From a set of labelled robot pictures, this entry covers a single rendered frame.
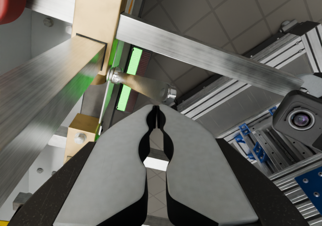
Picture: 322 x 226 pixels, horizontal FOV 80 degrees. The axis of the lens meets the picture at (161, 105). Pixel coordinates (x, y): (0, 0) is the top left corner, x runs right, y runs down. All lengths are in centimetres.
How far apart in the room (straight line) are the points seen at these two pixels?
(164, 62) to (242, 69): 90
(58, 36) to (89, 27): 30
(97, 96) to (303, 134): 41
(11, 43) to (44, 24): 8
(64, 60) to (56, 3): 11
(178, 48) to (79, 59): 13
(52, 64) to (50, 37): 39
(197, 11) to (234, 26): 22
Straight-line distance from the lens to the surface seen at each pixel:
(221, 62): 28
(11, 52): 54
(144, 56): 43
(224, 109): 113
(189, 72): 121
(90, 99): 50
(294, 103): 24
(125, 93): 47
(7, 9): 26
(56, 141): 43
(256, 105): 119
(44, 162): 82
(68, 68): 17
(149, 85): 15
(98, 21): 26
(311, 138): 25
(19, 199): 64
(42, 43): 58
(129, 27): 26
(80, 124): 40
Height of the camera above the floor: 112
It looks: 60 degrees down
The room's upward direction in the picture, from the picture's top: 177 degrees clockwise
